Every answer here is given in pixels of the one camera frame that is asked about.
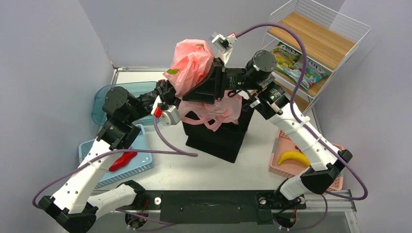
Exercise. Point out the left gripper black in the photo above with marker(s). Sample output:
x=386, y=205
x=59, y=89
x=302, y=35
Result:
x=166, y=91

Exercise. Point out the yellow banana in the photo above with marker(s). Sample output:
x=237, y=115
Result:
x=295, y=156

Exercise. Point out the blue perforated plastic basket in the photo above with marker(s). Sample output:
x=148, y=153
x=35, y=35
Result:
x=141, y=162

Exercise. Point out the green Fox's candy bag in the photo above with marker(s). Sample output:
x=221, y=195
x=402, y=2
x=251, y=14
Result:
x=285, y=57

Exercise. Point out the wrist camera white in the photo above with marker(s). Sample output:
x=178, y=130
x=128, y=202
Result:
x=224, y=44
x=169, y=116

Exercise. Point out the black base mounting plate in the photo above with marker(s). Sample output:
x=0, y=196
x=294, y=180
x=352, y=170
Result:
x=215, y=206

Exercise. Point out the teal transparent plastic tray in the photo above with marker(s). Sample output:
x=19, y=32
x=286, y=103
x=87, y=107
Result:
x=137, y=88

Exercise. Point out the red chili pepper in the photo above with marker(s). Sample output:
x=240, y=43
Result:
x=122, y=161

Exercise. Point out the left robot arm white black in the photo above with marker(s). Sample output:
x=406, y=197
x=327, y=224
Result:
x=73, y=206

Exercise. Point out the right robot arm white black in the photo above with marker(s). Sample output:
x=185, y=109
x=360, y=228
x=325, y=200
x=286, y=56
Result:
x=275, y=105

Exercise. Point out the pink perforated plastic basket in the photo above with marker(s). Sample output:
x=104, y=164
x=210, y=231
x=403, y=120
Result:
x=289, y=168

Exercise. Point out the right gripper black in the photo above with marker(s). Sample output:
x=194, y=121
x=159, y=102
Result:
x=214, y=87

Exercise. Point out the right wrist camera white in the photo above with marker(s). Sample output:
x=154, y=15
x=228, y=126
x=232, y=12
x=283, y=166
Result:
x=224, y=44

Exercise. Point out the black fabric grocery bag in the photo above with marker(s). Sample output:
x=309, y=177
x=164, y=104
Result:
x=216, y=129

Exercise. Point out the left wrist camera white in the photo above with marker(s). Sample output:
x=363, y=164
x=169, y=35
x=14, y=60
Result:
x=169, y=116

